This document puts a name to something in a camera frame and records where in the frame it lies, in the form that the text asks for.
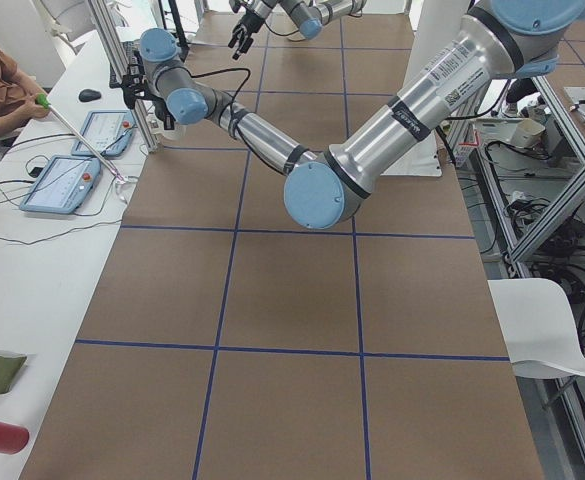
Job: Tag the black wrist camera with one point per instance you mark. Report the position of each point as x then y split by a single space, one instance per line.
134 84

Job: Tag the black computer mouse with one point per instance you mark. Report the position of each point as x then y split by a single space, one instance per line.
88 95

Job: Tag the white mug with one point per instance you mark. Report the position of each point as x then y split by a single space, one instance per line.
177 132

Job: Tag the green handled reach stick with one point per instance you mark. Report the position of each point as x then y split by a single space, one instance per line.
42 100

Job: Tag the white chair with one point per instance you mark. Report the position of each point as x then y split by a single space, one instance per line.
538 328

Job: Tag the near blue teach pendant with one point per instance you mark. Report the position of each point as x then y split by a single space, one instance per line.
63 185

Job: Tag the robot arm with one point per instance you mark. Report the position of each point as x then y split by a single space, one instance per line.
496 40
309 18

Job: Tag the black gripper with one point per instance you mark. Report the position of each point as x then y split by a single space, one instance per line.
250 21
163 111

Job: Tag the far blue teach pendant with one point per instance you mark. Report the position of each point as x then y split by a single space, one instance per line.
109 131

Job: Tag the blue teach pendant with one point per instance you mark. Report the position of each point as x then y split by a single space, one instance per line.
109 131
63 185

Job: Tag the white pedestal column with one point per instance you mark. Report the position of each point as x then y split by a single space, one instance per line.
439 22

